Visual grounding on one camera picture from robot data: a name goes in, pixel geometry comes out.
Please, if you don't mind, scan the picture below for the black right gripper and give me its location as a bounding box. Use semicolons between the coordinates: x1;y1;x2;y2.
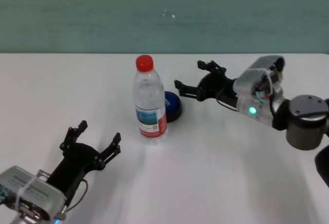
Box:
174;60;239;109

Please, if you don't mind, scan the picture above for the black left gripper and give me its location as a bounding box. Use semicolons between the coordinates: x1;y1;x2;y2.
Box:
46;120;122;207

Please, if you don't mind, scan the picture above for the blue button with black base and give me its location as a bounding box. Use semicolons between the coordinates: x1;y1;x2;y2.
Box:
164;91;184;124

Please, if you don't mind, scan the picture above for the clear red-capped water bottle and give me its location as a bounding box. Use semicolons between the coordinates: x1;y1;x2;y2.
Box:
132;55;168;145

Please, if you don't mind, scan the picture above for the thin black right gripper cable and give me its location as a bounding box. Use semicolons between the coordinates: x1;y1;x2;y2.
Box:
215;90;239;112

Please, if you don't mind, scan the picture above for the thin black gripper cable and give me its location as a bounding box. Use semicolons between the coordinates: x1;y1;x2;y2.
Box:
64;179;89;213
215;90;239;112

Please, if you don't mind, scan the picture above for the thin black left gripper cable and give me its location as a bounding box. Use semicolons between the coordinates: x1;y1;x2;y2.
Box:
64;179;89;213

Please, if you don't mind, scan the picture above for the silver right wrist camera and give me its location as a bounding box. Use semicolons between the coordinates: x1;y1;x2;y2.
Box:
235;55;285;99

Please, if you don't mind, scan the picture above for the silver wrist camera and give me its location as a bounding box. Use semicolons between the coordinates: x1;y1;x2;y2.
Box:
235;55;285;99
0;166;67;221

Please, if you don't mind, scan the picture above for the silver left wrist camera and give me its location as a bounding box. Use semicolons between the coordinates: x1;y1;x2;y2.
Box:
0;166;67;221

